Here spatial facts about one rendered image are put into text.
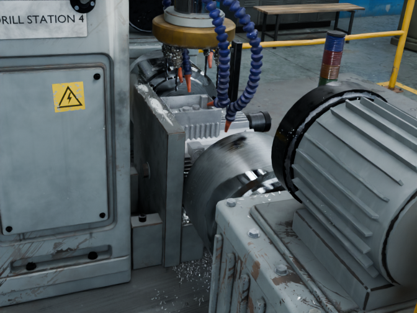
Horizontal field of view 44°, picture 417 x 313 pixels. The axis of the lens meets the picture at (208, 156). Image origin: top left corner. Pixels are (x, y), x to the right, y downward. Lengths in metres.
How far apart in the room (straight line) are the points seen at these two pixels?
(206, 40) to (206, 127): 0.22
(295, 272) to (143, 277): 0.59
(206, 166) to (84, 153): 0.23
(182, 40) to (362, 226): 0.62
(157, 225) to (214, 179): 0.27
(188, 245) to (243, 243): 0.51
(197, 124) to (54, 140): 0.35
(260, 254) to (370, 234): 0.18
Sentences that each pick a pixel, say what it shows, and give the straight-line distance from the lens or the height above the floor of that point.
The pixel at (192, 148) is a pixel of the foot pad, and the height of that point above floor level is 1.07.
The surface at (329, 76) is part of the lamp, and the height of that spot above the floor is 1.09.
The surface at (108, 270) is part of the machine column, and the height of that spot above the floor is 0.85.
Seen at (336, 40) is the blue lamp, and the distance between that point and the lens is 1.68.
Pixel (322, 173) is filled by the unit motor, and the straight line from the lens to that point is 0.63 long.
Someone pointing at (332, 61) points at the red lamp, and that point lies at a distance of 1.70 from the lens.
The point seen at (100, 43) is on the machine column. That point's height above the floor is 1.34.
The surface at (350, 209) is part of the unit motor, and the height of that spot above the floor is 1.28.
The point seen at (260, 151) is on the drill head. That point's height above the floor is 1.16.
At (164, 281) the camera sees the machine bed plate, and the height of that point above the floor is 0.80.
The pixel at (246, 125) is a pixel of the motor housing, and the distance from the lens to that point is 1.25.
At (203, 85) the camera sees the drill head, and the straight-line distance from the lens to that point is 1.45.
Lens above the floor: 1.59
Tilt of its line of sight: 27 degrees down
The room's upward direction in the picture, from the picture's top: 4 degrees clockwise
